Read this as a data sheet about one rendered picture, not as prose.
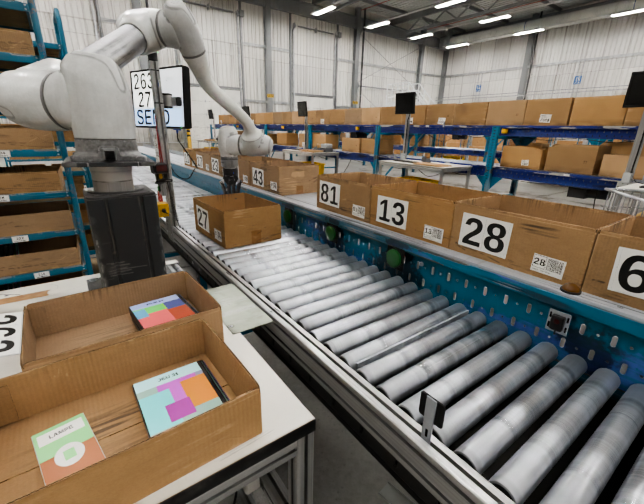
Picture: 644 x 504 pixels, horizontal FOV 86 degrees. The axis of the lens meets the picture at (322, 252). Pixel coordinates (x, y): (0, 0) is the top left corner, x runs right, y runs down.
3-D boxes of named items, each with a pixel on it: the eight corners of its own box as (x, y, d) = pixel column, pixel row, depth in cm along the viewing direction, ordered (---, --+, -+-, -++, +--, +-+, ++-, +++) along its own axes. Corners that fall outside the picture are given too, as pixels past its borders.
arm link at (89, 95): (109, 140, 91) (94, 44, 84) (50, 137, 94) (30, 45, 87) (149, 139, 106) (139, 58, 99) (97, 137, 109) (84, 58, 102)
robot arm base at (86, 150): (69, 163, 86) (64, 140, 85) (73, 156, 104) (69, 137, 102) (149, 162, 96) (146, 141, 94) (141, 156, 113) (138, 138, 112)
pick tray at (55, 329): (33, 340, 86) (22, 304, 83) (189, 299, 109) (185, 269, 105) (32, 410, 65) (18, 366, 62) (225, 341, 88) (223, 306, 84)
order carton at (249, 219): (195, 229, 183) (191, 197, 177) (246, 221, 200) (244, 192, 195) (225, 249, 154) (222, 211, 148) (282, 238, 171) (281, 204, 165)
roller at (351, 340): (316, 357, 91) (316, 340, 89) (438, 304, 120) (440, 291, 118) (327, 367, 87) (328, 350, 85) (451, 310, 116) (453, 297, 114)
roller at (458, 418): (414, 444, 66) (417, 424, 64) (538, 351, 95) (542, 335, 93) (436, 464, 62) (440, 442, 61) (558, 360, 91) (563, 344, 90)
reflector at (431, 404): (413, 438, 64) (419, 390, 61) (416, 435, 65) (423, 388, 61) (435, 457, 61) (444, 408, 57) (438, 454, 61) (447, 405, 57)
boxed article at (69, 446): (53, 514, 48) (51, 506, 47) (33, 443, 58) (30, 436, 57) (114, 477, 53) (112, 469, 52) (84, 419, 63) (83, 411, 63)
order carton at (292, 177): (250, 186, 237) (249, 161, 231) (287, 183, 253) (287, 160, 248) (279, 196, 207) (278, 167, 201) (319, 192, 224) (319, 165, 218)
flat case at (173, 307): (150, 343, 81) (149, 337, 80) (129, 311, 94) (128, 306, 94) (206, 323, 89) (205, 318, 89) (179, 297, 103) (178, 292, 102)
